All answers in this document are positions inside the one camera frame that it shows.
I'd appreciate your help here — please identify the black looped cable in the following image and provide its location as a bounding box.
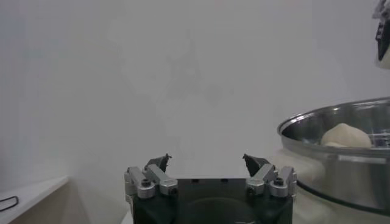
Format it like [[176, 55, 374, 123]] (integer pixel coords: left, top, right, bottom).
[[0, 195, 20, 212]]

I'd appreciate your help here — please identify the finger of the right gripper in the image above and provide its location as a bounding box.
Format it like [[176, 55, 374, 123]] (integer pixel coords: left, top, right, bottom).
[[372, 0, 390, 61]]

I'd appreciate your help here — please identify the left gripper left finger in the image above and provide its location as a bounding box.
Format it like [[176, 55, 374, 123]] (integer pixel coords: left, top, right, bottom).
[[124, 153, 179, 200]]

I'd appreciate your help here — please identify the stainless steel steamer basket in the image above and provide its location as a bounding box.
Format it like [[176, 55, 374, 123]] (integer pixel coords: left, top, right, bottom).
[[276, 97, 390, 214]]

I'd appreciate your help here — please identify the white electric cooker base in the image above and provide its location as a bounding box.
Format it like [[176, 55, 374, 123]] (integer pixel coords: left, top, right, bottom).
[[268, 149, 390, 224]]

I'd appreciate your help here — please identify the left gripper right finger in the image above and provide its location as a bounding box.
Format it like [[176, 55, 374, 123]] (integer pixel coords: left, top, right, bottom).
[[243, 153, 298, 198]]

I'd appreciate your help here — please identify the white side table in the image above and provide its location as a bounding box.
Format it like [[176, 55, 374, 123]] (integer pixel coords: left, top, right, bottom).
[[0, 175, 71, 224]]

